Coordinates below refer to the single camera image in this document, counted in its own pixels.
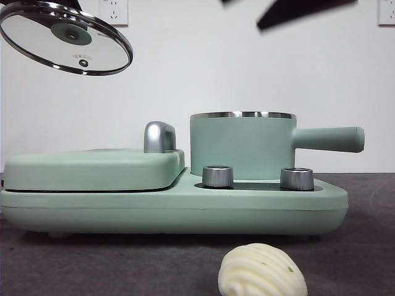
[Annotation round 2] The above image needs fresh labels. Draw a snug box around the mint green handled pot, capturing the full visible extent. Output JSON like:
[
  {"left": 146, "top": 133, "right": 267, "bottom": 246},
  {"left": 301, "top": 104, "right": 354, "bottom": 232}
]
[{"left": 188, "top": 110, "right": 365, "bottom": 183}]

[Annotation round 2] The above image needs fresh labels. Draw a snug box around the glass lid with green knob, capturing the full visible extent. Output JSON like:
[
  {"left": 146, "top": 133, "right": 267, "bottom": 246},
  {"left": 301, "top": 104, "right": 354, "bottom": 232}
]
[{"left": 0, "top": 0, "right": 135, "bottom": 76}]

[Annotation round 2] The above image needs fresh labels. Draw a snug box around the cream ridged steamed bun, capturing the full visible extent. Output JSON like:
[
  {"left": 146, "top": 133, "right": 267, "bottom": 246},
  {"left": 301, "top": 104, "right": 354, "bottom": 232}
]
[{"left": 217, "top": 242, "right": 309, "bottom": 296}]

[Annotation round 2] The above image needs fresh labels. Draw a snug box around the mint green griddle lid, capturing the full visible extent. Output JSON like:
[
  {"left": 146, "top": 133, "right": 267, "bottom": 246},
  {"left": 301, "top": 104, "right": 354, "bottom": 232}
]
[{"left": 3, "top": 121, "right": 188, "bottom": 191}]

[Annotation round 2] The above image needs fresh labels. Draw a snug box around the white wall socket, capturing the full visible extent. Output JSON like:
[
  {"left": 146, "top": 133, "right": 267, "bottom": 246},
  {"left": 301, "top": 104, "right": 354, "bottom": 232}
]
[
  {"left": 99, "top": 0, "right": 130, "bottom": 27},
  {"left": 377, "top": 0, "right": 395, "bottom": 27}
]

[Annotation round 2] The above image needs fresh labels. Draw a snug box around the mint green breakfast machine base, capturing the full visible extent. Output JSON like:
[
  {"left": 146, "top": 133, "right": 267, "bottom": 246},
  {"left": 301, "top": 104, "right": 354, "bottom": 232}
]
[{"left": 0, "top": 168, "right": 349, "bottom": 239}]

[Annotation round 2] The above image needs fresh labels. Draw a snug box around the silver control knob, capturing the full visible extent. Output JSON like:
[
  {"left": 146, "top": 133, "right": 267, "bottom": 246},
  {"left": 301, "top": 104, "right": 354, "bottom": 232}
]
[
  {"left": 280, "top": 167, "right": 315, "bottom": 190},
  {"left": 202, "top": 165, "right": 235, "bottom": 188}
]

